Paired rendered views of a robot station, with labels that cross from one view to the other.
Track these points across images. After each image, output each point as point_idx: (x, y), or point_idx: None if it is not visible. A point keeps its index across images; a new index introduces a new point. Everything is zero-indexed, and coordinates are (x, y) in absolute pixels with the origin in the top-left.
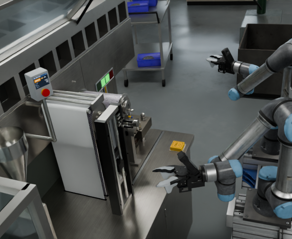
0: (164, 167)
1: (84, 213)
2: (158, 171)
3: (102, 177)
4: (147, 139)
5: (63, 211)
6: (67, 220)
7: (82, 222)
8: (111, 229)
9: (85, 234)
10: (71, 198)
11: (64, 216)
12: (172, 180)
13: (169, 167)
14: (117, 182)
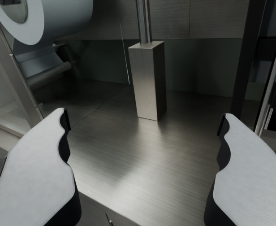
0: (265, 155)
1: (216, 135)
2: (220, 138)
3: None
4: None
5: (216, 117)
6: (199, 121)
7: (196, 136)
8: (182, 170)
9: (174, 140)
10: (243, 120)
11: (208, 119)
12: None
13: None
14: (253, 129)
